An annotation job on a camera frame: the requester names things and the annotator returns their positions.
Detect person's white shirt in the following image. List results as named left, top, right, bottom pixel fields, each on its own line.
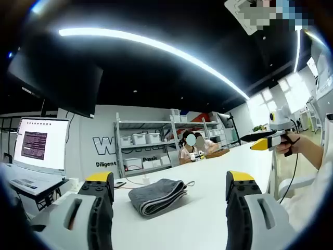
left=279, top=104, right=333, bottom=232

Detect black hanging monitor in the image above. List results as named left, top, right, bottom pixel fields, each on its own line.
left=7, top=45, right=104, bottom=119

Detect grey towel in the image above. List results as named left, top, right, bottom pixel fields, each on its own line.
left=128, top=178, right=195, bottom=216

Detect black laptop stand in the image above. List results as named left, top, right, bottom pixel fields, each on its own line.
left=10, top=179, right=70, bottom=211

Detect white laptop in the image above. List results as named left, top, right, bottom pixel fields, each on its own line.
left=0, top=117, right=70, bottom=196

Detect white ceiling panel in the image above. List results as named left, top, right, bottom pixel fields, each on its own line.
left=224, top=0, right=261, bottom=36

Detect wooden tray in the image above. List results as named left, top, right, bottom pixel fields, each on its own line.
left=205, top=148, right=231, bottom=158

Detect set of white storage bins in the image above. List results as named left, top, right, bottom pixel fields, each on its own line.
left=119, top=108, right=224, bottom=171

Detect white paper cup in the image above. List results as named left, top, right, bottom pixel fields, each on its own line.
left=68, top=178, right=80, bottom=192

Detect long ceiling light strip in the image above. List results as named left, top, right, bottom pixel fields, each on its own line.
left=58, top=28, right=250, bottom=100

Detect short ceiling light strip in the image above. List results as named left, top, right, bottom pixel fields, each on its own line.
left=293, top=30, right=301, bottom=73

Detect person's right hand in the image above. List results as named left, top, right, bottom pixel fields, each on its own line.
left=275, top=132, right=312, bottom=156

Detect studio light on stand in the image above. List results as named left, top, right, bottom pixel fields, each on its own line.
left=217, top=111, right=242, bottom=148

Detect grey metal shelf rack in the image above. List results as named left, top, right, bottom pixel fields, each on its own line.
left=113, top=112, right=224, bottom=178

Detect white office desks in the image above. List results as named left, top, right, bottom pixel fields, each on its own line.
left=299, top=96, right=325, bottom=134

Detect white chair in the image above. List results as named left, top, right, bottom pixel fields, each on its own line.
left=277, top=174, right=318, bottom=200

